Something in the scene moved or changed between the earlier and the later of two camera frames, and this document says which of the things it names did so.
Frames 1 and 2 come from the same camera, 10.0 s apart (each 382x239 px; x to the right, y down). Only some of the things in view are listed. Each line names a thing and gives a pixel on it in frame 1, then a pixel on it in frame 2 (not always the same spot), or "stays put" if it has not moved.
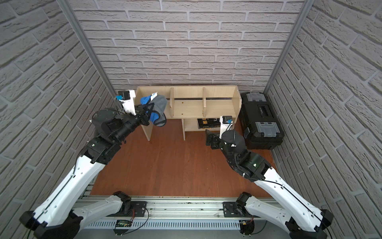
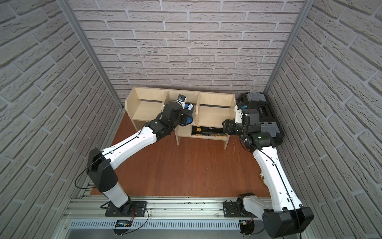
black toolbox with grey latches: (261, 127) stays put
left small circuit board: (122, 227) stays put
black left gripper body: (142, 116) → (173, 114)
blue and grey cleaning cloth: (157, 116) → (188, 108)
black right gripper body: (217, 143) → (233, 128)
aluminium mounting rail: (175, 209) stays put
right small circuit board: (246, 227) stays put
